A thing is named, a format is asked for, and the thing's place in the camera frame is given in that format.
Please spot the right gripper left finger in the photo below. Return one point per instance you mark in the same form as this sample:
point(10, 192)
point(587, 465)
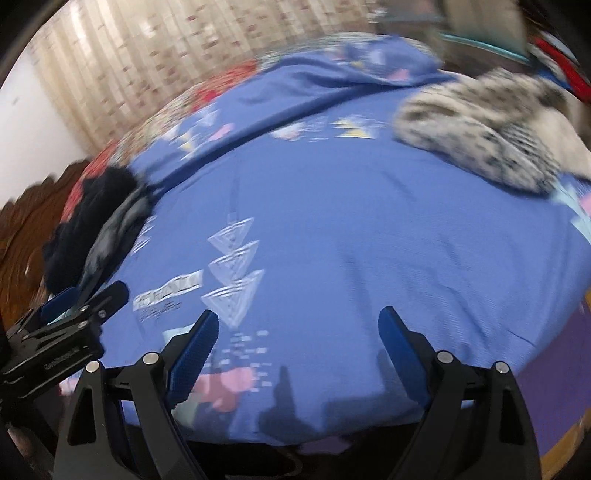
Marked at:
point(119, 423)

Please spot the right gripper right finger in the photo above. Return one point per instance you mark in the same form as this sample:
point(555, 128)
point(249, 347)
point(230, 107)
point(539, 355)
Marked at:
point(475, 422)

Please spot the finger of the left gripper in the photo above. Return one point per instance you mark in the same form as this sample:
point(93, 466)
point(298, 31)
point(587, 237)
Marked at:
point(106, 302)
point(58, 305)

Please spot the dark navy fluffy garment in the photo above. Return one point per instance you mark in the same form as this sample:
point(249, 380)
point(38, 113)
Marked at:
point(65, 254)

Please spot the pile of colourful clothes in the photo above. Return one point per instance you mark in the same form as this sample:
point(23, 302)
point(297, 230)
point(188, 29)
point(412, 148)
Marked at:
point(559, 63)

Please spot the grey puffer jacket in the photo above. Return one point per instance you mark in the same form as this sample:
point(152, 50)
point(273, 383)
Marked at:
point(115, 240)

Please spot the carved wooden headboard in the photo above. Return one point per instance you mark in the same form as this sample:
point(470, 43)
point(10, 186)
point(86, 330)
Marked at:
point(27, 223)

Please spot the red floral quilt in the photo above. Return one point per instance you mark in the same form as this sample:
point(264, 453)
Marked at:
point(120, 152)

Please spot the blue patterned bed sheet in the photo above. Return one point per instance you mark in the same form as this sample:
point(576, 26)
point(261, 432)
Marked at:
point(288, 208)

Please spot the beige leaf pattern curtain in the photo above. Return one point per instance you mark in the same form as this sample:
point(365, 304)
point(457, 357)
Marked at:
point(109, 65)

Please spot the white black patterned sweater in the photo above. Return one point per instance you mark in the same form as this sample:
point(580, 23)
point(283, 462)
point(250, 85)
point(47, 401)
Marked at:
point(509, 128)

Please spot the beige storage bag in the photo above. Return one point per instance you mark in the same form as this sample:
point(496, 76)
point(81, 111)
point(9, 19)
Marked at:
point(497, 22)

